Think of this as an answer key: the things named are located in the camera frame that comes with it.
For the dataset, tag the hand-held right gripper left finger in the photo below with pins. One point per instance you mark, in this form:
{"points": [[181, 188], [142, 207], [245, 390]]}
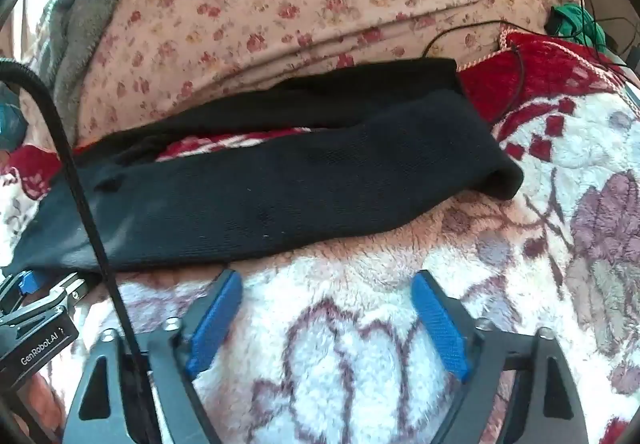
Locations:
{"points": [[216, 324]]}

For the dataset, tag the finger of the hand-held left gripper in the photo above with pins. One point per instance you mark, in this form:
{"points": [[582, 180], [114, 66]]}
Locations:
{"points": [[75, 288], [29, 281]]}

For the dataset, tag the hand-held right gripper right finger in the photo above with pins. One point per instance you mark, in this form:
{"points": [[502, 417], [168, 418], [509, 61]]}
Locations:
{"points": [[440, 329]]}

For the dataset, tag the black pants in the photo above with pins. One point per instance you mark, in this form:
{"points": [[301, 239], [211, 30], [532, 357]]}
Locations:
{"points": [[300, 184]]}

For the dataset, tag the floral plush blanket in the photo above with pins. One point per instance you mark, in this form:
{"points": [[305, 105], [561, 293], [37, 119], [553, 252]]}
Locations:
{"points": [[350, 374]]}

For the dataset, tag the teal bag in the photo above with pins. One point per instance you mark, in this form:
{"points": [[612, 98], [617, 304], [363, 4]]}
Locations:
{"points": [[12, 123]]}

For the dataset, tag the grey fleece blanket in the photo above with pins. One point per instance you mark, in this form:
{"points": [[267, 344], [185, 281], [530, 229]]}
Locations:
{"points": [[85, 23]]}

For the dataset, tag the green cloth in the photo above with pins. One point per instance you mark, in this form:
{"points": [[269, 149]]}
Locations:
{"points": [[575, 18]]}

